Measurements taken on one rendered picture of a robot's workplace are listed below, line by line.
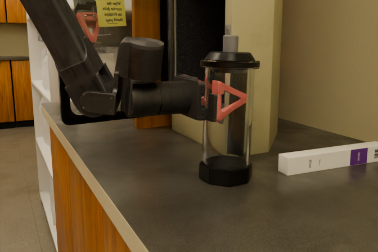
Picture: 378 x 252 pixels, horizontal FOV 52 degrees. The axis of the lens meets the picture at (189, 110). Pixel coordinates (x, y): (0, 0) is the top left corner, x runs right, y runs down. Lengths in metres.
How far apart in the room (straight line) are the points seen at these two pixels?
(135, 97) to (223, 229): 0.24
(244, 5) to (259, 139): 0.30
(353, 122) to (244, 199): 0.58
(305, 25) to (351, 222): 0.79
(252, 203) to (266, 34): 0.40
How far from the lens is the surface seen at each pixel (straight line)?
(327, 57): 1.22
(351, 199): 0.71
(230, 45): 0.70
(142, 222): 0.59
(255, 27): 0.87
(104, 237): 0.91
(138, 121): 1.16
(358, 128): 1.16
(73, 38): 0.61
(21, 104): 5.78
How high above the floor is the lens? 1.20
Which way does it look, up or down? 10 degrees down
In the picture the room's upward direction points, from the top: straight up
